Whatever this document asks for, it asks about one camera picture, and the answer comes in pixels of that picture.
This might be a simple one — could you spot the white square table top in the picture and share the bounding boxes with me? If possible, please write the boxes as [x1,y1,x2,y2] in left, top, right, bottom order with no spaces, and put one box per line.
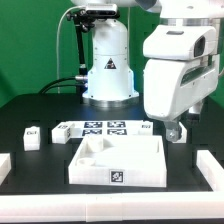
[68,135,167,188]

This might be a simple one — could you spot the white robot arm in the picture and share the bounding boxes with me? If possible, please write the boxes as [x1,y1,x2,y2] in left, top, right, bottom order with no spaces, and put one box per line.
[71,0,224,142]

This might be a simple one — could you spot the black camera on stand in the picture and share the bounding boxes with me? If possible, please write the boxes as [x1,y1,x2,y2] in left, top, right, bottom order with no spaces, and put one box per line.
[66,3,120,24]

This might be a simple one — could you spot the white right fence wall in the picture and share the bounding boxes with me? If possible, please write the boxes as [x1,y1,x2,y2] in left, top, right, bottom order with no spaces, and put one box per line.
[196,150,224,192]

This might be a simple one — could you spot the white front fence wall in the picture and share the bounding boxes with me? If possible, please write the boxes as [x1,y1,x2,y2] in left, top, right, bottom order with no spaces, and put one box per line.
[0,191,224,223]

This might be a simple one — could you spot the black cables at base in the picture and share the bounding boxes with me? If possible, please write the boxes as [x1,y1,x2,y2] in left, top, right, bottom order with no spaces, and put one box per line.
[38,75,88,95]

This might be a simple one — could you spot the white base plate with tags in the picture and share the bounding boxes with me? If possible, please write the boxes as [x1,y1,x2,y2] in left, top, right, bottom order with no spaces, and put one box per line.
[71,120,143,138]

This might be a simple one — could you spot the white fence wall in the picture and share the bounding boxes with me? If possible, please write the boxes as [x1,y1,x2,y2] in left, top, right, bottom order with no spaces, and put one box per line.
[0,191,224,223]
[196,150,224,192]
[0,153,11,185]

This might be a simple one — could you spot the black camera stand pole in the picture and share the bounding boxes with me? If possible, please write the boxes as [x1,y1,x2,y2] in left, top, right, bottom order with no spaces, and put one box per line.
[75,22,87,82]

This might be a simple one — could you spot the white left fence wall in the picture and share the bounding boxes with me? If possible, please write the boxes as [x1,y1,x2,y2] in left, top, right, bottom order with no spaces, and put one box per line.
[0,153,11,185]

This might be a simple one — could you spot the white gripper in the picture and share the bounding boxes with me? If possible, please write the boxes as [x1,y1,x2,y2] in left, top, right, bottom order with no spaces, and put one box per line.
[143,25,219,142]

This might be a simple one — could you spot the grey cable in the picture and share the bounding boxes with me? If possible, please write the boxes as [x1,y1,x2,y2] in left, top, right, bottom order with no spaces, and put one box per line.
[55,5,84,94]

